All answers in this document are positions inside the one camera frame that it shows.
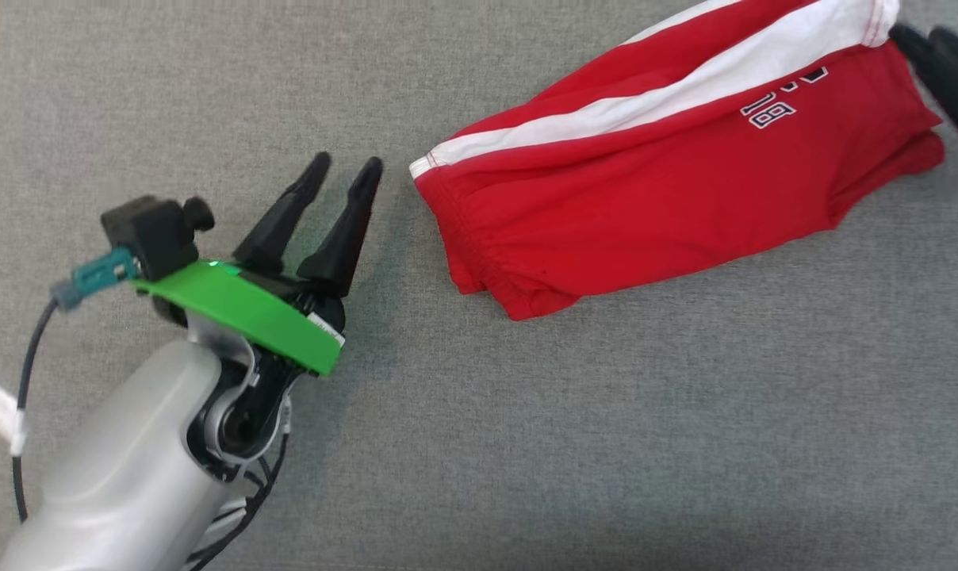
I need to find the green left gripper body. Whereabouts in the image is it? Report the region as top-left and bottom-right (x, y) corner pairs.
(134, 260), (347, 376)

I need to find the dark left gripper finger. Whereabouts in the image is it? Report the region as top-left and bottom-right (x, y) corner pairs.
(232, 151), (333, 274)
(297, 156), (385, 298)

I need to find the grey fabric sofa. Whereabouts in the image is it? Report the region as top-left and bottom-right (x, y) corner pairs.
(0, 0), (958, 571)

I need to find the black left camera cable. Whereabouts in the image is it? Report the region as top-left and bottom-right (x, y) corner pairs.
(11, 297), (61, 524)

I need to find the red shorts white stripe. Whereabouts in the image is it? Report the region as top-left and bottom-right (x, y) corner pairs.
(410, 0), (946, 322)

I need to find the teal left camera connector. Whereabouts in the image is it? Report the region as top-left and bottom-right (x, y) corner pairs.
(51, 247), (141, 312)

